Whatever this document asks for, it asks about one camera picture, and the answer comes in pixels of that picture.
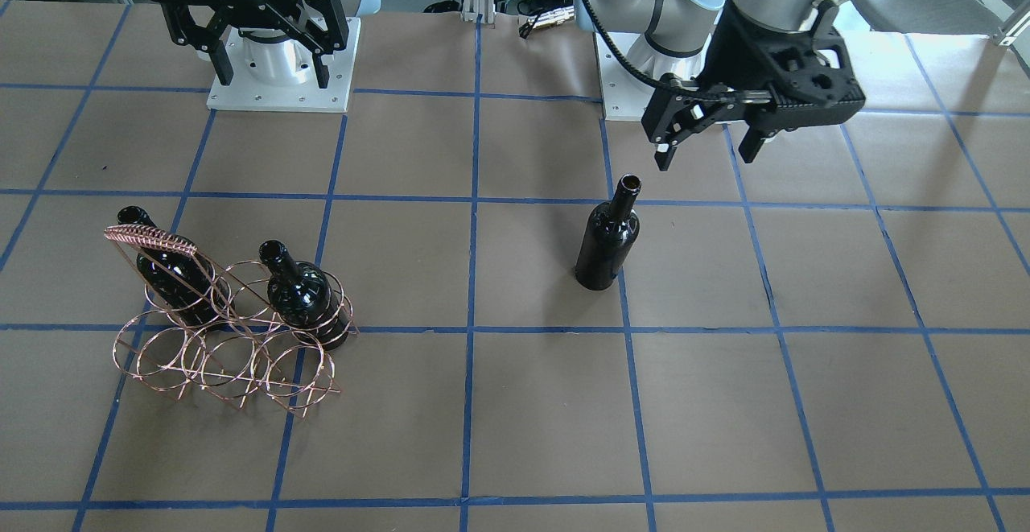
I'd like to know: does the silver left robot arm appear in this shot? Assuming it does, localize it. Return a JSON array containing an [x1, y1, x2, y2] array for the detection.
[[576, 0, 866, 171]]

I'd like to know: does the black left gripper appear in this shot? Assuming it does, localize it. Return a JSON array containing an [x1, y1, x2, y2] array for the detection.
[[641, 0, 866, 171]]

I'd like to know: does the dark bottle under basket handle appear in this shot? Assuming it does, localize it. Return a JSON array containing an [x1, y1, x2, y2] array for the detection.
[[136, 247, 229, 327]]

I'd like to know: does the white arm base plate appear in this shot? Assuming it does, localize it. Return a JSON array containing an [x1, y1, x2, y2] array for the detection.
[[207, 17, 363, 113], [595, 32, 670, 122]]

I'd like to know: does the dark wine bottle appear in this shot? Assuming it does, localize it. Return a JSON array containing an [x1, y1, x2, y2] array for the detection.
[[574, 174, 641, 291]]

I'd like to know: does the copper wire wine basket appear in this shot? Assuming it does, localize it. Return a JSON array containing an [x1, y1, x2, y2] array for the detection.
[[105, 224, 357, 418]]

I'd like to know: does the dark bottle at basket end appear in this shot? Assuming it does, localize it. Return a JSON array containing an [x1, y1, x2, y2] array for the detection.
[[260, 240, 349, 351]]

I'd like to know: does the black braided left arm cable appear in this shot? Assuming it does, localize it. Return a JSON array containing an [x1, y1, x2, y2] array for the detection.
[[571, 0, 773, 102]]

